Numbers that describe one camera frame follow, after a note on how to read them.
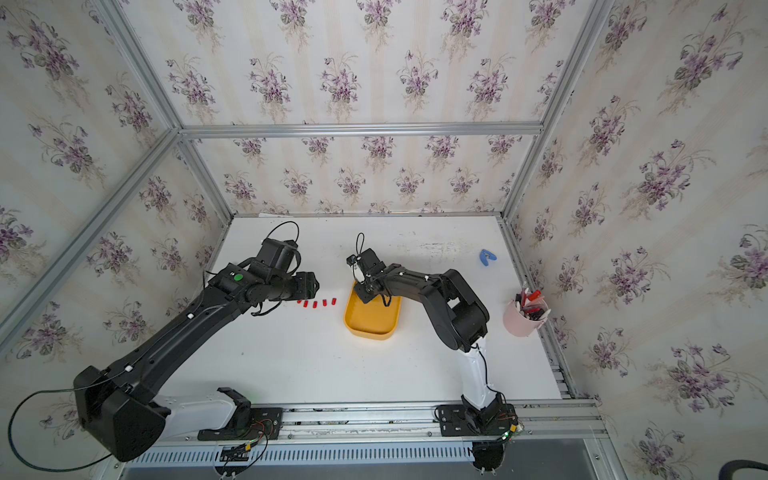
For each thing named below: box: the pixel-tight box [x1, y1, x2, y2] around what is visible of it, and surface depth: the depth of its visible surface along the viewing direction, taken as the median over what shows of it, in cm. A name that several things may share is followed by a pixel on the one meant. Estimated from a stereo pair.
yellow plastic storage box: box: [344, 280, 402, 340], surface depth 91 cm
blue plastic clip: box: [480, 248, 497, 266], surface depth 109 cm
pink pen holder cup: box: [503, 299, 548, 337], surface depth 84 cm
